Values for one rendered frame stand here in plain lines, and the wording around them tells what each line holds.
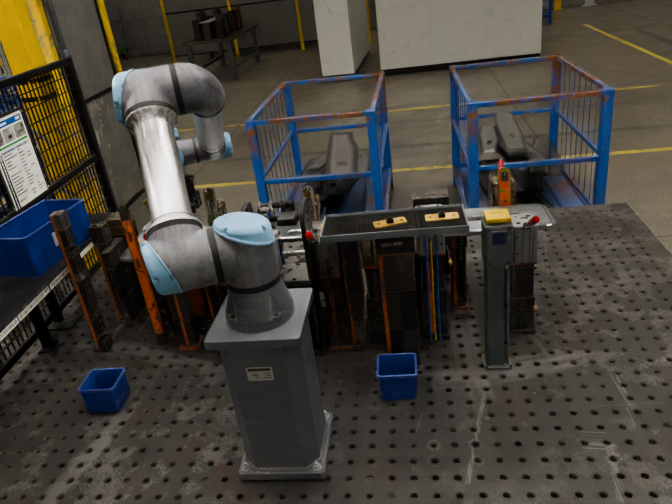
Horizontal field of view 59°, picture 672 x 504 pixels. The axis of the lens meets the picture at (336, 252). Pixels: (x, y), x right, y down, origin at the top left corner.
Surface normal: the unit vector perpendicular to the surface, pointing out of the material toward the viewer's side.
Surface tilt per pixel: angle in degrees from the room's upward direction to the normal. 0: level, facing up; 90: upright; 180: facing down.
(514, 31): 90
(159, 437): 0
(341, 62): 90
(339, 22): 90
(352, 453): 0
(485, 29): 90
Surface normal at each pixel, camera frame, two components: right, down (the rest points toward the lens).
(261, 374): -0.10, 0.46
